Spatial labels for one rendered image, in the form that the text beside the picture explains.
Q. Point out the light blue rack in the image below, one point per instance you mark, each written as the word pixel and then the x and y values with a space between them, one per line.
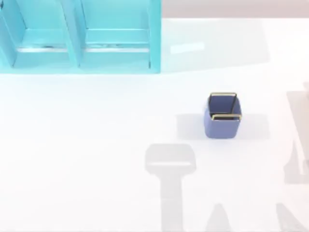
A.
pixel 77 36

